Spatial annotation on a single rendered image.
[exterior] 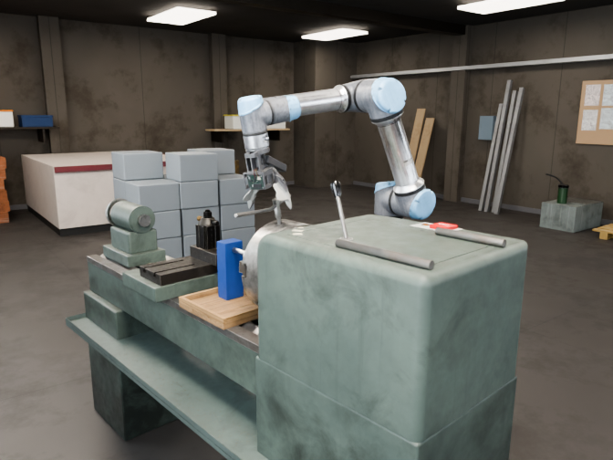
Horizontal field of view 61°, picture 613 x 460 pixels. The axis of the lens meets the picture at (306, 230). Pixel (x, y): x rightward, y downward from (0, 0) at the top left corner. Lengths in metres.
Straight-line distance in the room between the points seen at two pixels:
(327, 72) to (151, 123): 3.85
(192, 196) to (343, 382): 4.06
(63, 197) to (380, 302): 6.54
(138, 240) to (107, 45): 7.87
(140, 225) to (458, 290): 1.77
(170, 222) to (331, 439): 3.95
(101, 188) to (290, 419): 6.28
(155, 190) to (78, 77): 5.30
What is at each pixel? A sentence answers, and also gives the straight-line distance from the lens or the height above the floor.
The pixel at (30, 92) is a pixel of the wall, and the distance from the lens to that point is 9.98.
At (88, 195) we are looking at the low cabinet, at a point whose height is 0.51.
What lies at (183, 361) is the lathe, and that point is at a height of 0.54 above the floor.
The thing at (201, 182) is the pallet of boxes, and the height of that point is 0.92.
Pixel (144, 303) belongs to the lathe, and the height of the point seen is 0.78.
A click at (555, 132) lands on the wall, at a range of 9.23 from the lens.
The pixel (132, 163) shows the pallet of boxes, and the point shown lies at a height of 1.10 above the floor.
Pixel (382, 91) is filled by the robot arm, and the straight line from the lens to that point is 1.79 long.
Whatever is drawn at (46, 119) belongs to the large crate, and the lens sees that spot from 9.50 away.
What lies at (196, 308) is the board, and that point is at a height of 0.89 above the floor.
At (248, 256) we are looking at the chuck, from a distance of 1.69.
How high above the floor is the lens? 1.59
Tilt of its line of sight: 12 degrees down
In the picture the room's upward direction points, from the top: straight up
